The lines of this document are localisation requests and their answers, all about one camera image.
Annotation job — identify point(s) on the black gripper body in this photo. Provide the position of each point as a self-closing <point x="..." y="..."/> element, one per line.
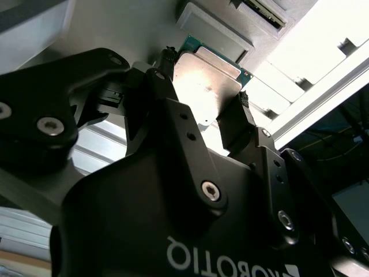
<point x="129" y="231"/>

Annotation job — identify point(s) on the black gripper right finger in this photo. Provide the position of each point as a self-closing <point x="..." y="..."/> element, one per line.
<point x="276" y="187"/>

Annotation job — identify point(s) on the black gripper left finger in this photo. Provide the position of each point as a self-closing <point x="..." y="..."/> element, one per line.
<point x="43" y="101"/>

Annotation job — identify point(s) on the silver CPU chip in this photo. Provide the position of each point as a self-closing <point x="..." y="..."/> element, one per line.
<point x="201" y="78"/>

